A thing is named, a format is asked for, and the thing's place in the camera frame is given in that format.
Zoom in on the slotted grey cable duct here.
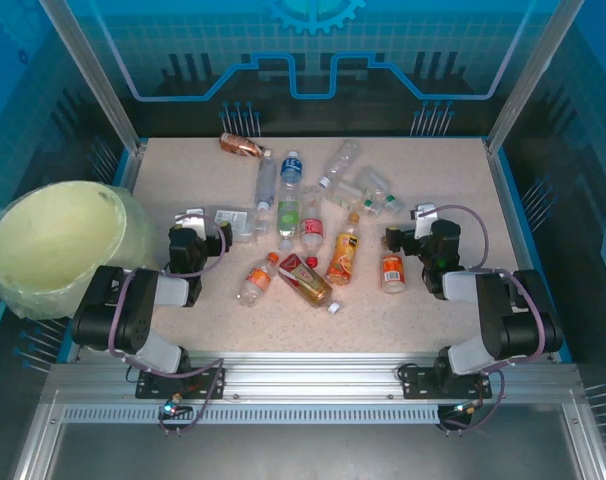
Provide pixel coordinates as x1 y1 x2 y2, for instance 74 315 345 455
60 404 442 426

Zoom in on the orange cap clear bottle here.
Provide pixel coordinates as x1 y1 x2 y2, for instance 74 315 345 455
236 252 280 307

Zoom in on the orange juice bottle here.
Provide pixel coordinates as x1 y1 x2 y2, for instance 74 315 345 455
325 212 362 289

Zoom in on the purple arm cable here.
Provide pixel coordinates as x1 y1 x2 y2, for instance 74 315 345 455
416 203 552 436
107 212 228 436

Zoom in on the large clear plastic bottle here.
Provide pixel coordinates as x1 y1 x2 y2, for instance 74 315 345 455
352 166 392 197

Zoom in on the crushed brown plastic bottle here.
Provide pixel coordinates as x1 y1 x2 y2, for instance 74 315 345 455
219 132 273 160

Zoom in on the aluminium side rail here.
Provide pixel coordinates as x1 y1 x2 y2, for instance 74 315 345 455
113 139 149 191
482 138 557 361

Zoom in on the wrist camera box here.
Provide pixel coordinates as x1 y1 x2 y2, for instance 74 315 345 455
174 206 208 236
410 203 440 239

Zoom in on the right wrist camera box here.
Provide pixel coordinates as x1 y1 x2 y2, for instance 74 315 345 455
410 203 440 239

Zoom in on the slim clear bottle blue cap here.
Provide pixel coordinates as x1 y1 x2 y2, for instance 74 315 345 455
255 157 278 211

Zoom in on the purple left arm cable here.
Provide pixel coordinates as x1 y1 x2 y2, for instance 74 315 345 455
107 212 228 436

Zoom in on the small clear bottle green cap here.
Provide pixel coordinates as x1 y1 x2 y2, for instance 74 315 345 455
372 192 405 217

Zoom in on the red label cola bottle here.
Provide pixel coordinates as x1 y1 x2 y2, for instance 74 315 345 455
300 185 325 254

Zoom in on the blue label water bottle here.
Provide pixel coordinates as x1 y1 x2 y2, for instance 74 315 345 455
280 150 304 201

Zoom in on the green label clear bottle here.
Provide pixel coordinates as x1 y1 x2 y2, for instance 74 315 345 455
276 189 303 252

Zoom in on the aluminium mounting rail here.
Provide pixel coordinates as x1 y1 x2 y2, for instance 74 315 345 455
42 351 584 407

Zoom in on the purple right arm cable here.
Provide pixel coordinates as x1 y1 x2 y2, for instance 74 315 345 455
416 203 552 436

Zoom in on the red label tea bottle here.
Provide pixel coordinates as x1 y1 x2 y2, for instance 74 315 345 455
277 253 343 315

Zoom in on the orange label short jar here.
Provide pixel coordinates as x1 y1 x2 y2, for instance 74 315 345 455
381 253 407 294

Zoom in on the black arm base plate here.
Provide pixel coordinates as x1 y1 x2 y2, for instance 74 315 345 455
135 366 228 401
398 364 494 400

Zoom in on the aluminium frame post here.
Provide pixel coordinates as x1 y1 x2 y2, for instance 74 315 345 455
38 0 145 154
485 0 587 154

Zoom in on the clear ribbed bottle white cap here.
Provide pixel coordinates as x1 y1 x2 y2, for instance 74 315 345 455
318 139 363 190

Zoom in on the clear bottle white label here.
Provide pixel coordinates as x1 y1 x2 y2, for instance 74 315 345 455
205 205 269 245

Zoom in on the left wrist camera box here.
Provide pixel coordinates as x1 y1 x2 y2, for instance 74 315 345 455
174 206 208 236

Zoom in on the pale green waste bin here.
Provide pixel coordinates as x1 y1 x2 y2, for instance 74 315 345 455
0 180 158 321

